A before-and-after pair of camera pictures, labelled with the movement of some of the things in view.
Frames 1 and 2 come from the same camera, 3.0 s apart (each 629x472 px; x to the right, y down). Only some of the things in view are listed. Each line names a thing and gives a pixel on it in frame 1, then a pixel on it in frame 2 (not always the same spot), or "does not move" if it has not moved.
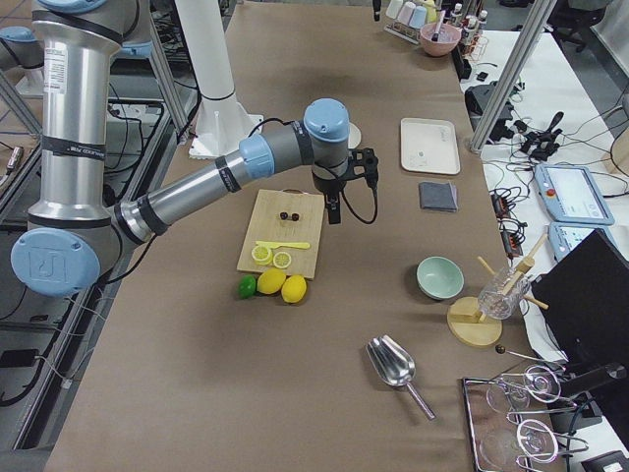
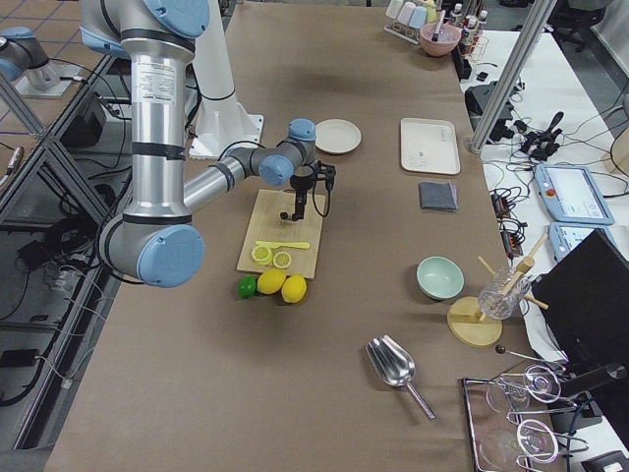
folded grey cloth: (438, 197) does not move
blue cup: (418, 17) does not move
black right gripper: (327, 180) to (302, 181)
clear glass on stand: (492, 303) does not move
